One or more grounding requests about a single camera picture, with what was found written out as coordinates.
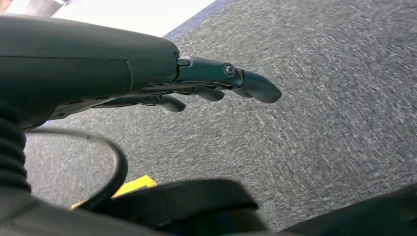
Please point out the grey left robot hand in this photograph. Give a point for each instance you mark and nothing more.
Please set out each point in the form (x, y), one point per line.
(81, 71)

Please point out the yellow floor tape corner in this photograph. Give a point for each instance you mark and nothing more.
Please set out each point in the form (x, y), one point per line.
(140, 183)

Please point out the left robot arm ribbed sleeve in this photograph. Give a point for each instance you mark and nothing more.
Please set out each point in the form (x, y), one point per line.
(11, 153)

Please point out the dark glossy robot body shell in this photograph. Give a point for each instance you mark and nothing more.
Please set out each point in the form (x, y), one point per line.
(195, 202)

